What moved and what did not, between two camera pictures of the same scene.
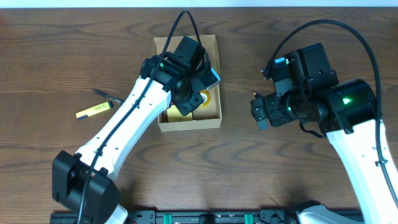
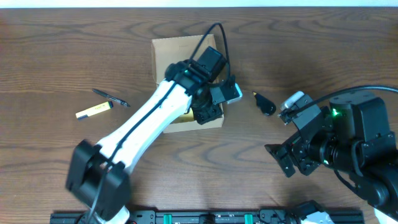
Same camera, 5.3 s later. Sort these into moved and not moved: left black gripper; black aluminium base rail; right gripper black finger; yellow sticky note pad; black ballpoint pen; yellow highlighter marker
Moved: right gripper black finger; left black gripper
Not moved: black ballpoint pen; yellow sticky note pad; black aluminium base rail; yellow highlighter marker
